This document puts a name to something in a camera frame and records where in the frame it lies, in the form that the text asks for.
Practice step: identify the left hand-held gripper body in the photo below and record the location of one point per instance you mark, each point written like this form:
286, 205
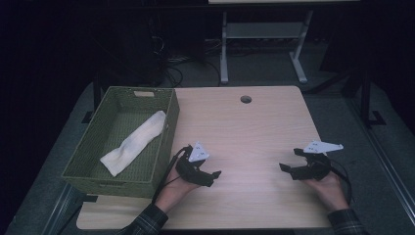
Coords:
192, 171

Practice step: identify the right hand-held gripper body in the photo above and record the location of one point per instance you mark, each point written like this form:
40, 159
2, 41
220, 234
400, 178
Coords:
313, 169

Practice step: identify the cream cloth with brown bears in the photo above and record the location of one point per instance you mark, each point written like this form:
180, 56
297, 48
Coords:
135, 143

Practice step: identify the green woven basket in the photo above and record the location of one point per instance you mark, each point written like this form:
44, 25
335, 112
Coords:
98, 156

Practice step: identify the person's left hand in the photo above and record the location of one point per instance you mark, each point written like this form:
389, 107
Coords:
174, 192

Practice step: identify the person's right hand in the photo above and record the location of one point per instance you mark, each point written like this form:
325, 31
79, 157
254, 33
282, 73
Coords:
329, 192

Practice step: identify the black metal stand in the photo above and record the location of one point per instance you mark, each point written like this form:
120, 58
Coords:
365, 98

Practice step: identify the white metal stand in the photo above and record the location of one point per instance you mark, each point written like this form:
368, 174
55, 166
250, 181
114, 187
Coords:
264, 31

